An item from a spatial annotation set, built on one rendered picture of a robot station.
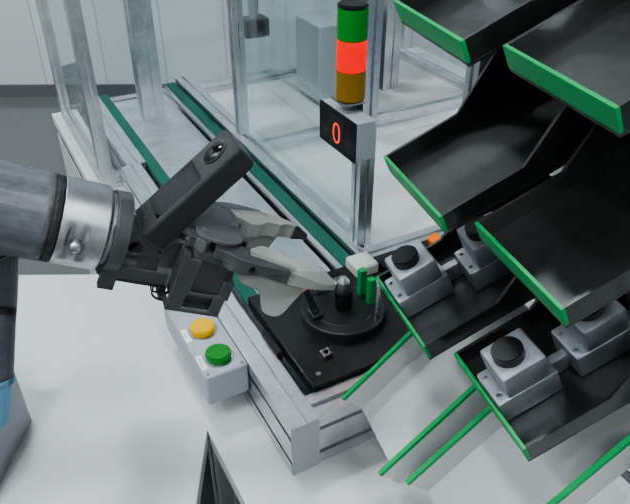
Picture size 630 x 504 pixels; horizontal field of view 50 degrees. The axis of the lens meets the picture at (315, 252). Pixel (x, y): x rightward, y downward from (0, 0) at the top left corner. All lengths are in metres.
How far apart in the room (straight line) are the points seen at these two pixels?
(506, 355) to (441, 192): 0.17
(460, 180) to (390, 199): 0.98
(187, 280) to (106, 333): 0.71
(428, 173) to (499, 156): 0.07
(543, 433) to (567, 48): 0.34
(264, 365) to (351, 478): 0.21
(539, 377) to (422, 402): 0.26
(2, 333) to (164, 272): 0.15
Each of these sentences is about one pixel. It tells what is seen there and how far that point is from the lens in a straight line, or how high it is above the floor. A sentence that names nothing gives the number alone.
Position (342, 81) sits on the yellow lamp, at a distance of 1.13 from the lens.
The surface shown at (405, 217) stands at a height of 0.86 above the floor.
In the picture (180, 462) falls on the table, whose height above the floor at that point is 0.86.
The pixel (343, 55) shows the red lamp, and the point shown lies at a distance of 1.12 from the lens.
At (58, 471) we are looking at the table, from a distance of 1.11.
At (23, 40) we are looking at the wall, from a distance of 4.85.
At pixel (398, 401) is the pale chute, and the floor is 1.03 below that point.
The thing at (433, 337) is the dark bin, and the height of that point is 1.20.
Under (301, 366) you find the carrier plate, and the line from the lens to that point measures 1.03.
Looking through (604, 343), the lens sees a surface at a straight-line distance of 0.68.
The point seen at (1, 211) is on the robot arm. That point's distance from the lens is 0.56.
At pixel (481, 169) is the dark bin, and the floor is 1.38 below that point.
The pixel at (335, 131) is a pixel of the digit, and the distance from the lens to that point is 1.17.
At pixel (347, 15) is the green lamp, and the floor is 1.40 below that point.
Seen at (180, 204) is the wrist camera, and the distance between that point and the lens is 0.58.
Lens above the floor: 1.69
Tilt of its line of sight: 35 degrees down
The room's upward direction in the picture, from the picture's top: straight up
